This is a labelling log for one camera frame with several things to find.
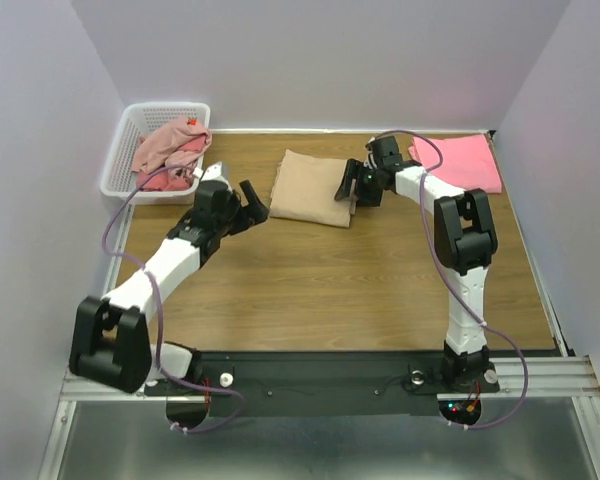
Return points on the white perforated plastic basket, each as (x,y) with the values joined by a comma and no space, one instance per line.
(118,179)

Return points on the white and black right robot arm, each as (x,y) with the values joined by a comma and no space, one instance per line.
(461,237)

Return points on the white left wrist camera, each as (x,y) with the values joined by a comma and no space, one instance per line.
(215,172)

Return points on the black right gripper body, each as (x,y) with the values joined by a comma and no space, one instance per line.
(359,181)

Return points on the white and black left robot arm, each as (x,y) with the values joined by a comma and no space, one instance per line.
(111,342)

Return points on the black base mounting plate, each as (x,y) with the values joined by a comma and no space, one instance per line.
(313,384)

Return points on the aluminium frame rail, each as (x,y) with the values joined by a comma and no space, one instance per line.
(548,377)

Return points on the folded bright pink t shirt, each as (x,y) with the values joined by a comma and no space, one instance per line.
(468,163)

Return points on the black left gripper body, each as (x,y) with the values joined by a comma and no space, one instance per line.
(229,223)

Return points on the beige t shirt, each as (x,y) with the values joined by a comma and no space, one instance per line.
(304,190)

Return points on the dusty pink t shirt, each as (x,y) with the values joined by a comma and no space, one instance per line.
(177,132)

